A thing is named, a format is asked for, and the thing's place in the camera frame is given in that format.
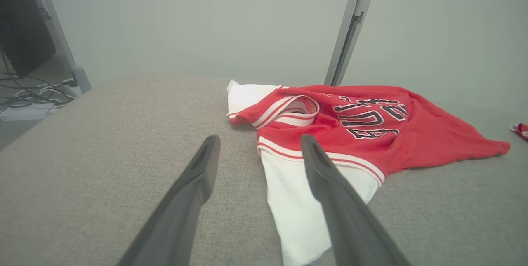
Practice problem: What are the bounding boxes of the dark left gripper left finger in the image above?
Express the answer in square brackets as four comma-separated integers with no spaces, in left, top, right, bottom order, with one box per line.
[118,135,221,266]

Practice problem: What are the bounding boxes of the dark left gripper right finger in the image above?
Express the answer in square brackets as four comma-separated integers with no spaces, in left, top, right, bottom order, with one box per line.
[301,134,413,266]

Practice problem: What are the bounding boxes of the red Bulls 23 jersey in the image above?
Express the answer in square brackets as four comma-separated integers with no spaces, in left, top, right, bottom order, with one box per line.
[226,80,511,266]

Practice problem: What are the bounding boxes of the red shorts with white stripe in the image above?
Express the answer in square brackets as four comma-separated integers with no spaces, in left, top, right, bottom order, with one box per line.
[509,123,528,141]

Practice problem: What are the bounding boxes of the white power strip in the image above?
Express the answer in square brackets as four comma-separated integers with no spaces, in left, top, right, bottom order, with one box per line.
[0,102,57,122]

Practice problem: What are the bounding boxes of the black computer box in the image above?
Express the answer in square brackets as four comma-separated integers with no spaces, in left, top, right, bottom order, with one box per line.
[0,0,57,79]

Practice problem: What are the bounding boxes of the white floor cable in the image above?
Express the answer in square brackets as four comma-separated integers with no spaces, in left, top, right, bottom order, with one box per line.
[12,84,77,108]

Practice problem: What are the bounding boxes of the grey metal partition post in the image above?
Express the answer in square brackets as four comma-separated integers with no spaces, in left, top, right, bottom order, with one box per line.
[324,0,382,87]
[23,0,92,94]

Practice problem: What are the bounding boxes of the black floor cable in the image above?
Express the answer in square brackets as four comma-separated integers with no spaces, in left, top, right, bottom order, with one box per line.
[0,52,79,106]

